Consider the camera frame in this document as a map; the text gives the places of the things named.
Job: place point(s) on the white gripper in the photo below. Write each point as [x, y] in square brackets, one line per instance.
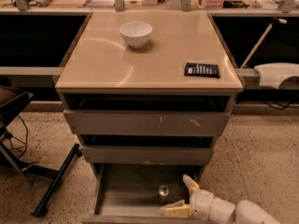
[201, 203]

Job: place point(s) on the silver redbull can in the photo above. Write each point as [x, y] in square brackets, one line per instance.
[163, 194]

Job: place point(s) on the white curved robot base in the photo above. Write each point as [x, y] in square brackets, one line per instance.
[274, 74]

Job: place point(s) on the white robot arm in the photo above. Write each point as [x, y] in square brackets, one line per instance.
[244, 212]

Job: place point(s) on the middle grey drawer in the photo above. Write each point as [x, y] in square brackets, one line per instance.
[147, 155]

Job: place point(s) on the bottom grey open drawer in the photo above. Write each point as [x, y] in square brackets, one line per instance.
[128, 193]

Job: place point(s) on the top grey drawer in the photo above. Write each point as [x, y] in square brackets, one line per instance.
[146, 123]

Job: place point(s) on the grey drawer cabinet beige top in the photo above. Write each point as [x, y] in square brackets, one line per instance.
[103, 73]

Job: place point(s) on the white ceramic bowl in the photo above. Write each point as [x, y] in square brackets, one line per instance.
[136, 34]

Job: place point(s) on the black metal stand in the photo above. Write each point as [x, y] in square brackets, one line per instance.
[12, 102]

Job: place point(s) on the white rod black tip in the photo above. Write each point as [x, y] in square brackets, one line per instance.
[274, 21]

